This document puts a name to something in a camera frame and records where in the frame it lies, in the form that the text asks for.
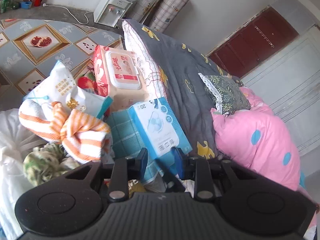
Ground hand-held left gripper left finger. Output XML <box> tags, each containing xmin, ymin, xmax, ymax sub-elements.
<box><xmin>60</xmin><ymin>147</ymin><xmax>148</xmax><ymax>203</ymax></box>

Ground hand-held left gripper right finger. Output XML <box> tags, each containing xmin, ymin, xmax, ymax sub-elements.
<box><xmin>174</xmin><ymin>147</ymin><xmax>253</xmax><ymax>202</ymax></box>

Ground teal checked towel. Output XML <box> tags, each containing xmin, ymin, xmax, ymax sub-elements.
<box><xmin>107</xmin><ymin>111</ymin><xmax>175</xmax><ymax>184</ymax></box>

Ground blue white mask box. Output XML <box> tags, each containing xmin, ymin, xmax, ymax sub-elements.
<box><xmin>128</xmin><ymin>97</ymin><xmax>193</xmax><ymax>159</ymax></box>

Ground green white knotted cloth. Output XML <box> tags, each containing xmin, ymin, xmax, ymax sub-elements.
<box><xmin>23</xmin><ymin>144</ymin><xmax>80</xmax><ymax>187</ymax></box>

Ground orange striped towel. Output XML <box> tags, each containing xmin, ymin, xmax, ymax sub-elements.
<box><xmin>19</xmin><ymin>99</ymin><xmax>112</xmax><ymax>164</ymax></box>

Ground pink polka dot pillow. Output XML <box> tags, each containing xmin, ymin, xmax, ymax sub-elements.
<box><xmin>211</xmin><ymin>87</ymin><xmax>304</xmax><ymax>192</ymax></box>

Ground green floral lace pillow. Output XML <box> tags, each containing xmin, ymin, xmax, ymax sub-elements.
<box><xmin>198</xmin><ymin>72</ymin><xmax>251</xmax><ymax>117</ymax></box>

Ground grey quilt yellow print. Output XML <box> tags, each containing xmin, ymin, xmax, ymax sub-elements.
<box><xmin>117</xmin><ymin>19</ymin><xmax>250</xmax><ymax>159</ymax></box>

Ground pink wet wipes pack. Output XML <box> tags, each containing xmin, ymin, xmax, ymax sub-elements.
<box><xmin>93</xmin><ymin>45</ymin><xmax>149</xmax><ymax>112</ymax></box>

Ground white packet yellow print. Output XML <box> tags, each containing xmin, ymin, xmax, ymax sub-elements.
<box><xmin>24</xmin><ymin>60</ymin><xmax>113</xmax><ymax>119</ymax></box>

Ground white plastic bag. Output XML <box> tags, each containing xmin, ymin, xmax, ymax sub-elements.
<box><xmin>0</xmin><ymin>109</ymin><xmax>75</xmax><ymax>240</ymax></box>

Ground white panelled door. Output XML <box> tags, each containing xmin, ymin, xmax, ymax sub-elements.
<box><xmin>242</xmin><ymin>25</ymin><xmax>320</xmax><ymax>155</ymax></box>

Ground red-brown wooden door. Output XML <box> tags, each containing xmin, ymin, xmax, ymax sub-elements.
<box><xmin>207</xmin><ymin>5</ymin><xmax>299</xmax><ymax>78</ymax></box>

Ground white hook rack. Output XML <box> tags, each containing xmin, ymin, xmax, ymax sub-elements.
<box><xmin>254</xmin><ymin>26</ymin><xmax>274</xmax><ymax>48</ymax></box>

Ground checked patterned roll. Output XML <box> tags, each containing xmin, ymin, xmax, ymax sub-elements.
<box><xmin>150</xmin><ymin>0</ymin><xmax>193</xmax><ymax>32</ymax></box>

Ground fruit printed tablecloth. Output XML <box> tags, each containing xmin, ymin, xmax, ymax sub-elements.
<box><xmin>0</xmin><ymin>19</ymin><xmax>124</xmax><ymax>110</ymax></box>

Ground floral patterned roll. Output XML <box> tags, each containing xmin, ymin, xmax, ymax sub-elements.
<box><xmin>135</xmin><ymin>0</ymin><xmax>174</xmax><ymax>25</ymax></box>

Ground white water dispenser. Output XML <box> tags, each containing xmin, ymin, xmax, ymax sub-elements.
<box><xmin>94</xmin><ymin>0</ymin><xmax>133</xmax><ymax>28</ymax></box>

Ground green bottles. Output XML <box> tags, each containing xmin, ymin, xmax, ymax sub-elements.
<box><xmin>0</xmin><ymin>0</ymin><xmax>19</xmax><ymax>13</ymax></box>

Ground white cable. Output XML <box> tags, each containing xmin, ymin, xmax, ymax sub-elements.
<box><xmin>42</xmin><ymin>3</ymin><xmax>97</xmax><ymax>25</ymax></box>

